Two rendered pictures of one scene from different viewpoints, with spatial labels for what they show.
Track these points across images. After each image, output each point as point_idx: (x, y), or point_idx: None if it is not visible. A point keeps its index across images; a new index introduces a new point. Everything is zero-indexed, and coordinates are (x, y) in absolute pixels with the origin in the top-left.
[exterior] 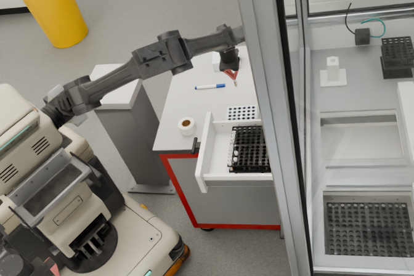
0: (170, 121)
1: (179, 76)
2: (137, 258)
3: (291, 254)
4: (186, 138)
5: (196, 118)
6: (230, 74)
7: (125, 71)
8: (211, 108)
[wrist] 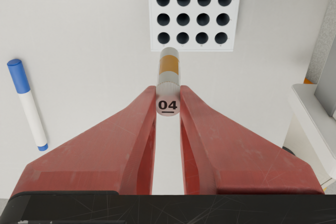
0: (172, 184)
1: (0, 184)
2: (293, 116)
3: None
4: None
5: (170, 130)
6: (197, 169)
7: None
8: (129, 94)
